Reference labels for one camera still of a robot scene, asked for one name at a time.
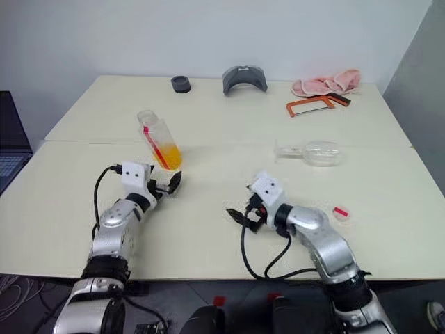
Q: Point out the grey shoe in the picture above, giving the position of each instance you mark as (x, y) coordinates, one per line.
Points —
(437, 313)

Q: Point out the clear wine glass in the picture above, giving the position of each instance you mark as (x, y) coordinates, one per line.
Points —
(321, 153)

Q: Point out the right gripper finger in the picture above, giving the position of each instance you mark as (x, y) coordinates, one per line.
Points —
(249, 186)
(238, 216)

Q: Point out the orange hacksaw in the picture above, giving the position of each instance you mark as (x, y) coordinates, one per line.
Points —
(293, 107)

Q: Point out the red and white bottle lid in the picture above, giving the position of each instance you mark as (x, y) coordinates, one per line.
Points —
(342, 213)

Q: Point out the small black floor device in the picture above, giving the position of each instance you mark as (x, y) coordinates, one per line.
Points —
(151, 328)

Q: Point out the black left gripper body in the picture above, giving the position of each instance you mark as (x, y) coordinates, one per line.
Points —
(158, 189)

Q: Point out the red floor marker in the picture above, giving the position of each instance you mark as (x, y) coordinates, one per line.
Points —
(274, 296)
(219, 301)

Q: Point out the dark laptop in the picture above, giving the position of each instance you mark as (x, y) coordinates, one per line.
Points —
(10, 139)

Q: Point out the grey cap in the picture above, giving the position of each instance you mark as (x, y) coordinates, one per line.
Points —
(243, 78)

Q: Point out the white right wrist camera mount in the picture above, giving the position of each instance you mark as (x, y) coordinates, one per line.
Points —
(269, 189)

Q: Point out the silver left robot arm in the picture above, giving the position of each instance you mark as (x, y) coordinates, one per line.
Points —
(114, 229)

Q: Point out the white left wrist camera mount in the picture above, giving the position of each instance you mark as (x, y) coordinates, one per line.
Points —
(133, 175)

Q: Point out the black round container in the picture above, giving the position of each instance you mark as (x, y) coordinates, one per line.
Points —
(180, 84)

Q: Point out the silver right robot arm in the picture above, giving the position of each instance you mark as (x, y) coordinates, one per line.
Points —
(323, 240)

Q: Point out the pink cloth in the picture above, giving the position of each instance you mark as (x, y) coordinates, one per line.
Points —
(320, 85)

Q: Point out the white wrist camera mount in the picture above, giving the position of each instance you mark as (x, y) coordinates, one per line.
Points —
(269, 189)
(133, 175)

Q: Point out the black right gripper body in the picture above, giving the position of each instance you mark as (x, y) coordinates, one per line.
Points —
(255, 214)

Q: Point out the plastic bottle with orange liquid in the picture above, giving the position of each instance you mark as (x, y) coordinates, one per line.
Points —
(167, 149)

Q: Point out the dark rounded shape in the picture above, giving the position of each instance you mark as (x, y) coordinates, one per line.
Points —
(205, 320)
(288, 316)

